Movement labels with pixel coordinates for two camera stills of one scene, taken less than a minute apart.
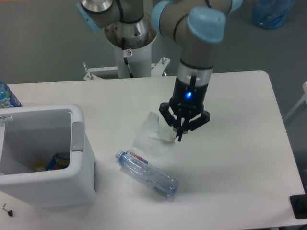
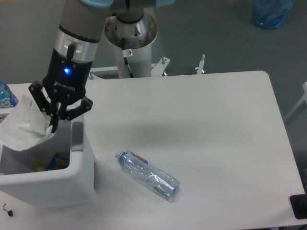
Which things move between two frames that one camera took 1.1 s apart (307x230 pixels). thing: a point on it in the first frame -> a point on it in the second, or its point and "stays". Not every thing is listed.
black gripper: (192, 84) -> (68, 79)
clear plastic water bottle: (140, 167) stays
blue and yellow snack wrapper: (57, 162) stays
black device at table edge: (299, 205) stays
